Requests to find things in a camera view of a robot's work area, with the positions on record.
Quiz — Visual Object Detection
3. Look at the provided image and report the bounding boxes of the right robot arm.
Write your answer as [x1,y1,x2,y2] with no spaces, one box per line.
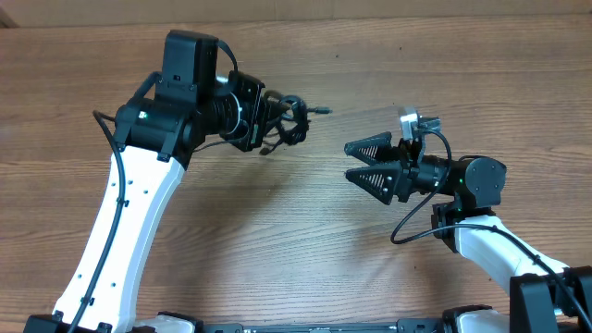
[344,132,591,332]

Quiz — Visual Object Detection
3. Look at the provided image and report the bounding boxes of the cardboard backdrop panel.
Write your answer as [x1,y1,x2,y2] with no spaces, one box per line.
[1,0,591,28]

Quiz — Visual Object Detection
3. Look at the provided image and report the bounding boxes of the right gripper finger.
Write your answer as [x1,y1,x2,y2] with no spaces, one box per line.
[345,162,403,205]
[344,131,401,166]

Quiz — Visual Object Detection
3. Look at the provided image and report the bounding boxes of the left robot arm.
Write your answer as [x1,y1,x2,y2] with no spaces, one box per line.
[25,30,308,333]

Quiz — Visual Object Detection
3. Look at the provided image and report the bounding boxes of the thick black USB cable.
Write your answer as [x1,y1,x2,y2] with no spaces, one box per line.
[258,94,333,156]

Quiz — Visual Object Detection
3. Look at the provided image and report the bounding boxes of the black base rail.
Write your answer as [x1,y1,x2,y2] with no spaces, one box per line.
[195,318,457,333]

